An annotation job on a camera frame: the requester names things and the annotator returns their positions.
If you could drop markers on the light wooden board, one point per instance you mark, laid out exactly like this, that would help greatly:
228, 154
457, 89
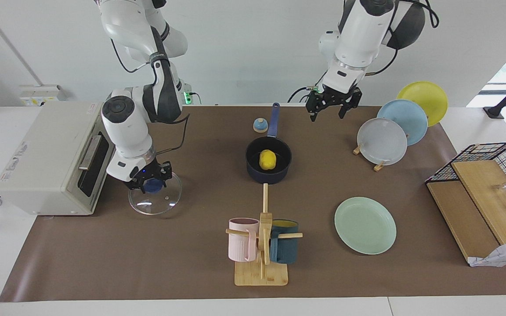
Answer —
486, 188

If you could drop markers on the wooden mug tree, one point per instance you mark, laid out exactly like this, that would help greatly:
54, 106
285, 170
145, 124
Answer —
265, 274

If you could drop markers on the wooden plate rack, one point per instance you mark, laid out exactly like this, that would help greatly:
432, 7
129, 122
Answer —
379, 166

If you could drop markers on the brown wooden board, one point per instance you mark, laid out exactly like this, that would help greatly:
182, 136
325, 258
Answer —
459, 215

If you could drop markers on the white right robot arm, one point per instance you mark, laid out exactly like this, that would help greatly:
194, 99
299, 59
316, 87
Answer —
125, 127

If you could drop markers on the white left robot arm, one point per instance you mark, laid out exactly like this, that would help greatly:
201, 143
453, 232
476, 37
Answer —
358, 35

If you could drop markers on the grey plate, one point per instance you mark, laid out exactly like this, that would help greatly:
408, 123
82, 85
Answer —
381, 141

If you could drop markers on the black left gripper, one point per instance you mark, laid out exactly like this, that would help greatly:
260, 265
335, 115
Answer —
334, 96

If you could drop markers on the pink ribbed mug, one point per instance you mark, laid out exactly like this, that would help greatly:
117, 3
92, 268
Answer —
240, 243

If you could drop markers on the mint green plate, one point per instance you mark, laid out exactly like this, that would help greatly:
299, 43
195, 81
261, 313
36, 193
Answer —
365, 226

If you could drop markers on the brown table mat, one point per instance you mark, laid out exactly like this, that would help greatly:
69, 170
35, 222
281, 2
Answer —
191, 245

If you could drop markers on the white power strip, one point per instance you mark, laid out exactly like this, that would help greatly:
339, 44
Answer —
42, 94

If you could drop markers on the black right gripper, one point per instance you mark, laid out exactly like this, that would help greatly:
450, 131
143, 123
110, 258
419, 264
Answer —
149, 172

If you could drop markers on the cream toaster oven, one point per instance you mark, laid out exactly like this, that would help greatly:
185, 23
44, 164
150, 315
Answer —
42, 162

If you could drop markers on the light blue plate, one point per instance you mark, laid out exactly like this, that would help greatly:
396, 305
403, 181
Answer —
406, 120

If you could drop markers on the glass lid with blue knob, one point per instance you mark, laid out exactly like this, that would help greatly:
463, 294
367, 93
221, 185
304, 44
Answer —
156, 204

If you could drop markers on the yellow plate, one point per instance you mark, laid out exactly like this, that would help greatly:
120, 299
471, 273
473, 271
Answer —
426, 98

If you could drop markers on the teal mug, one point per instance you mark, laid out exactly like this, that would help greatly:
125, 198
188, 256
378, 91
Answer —
286, 250

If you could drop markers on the yellow lemon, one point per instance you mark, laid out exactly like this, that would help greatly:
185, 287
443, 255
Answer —
268, 159

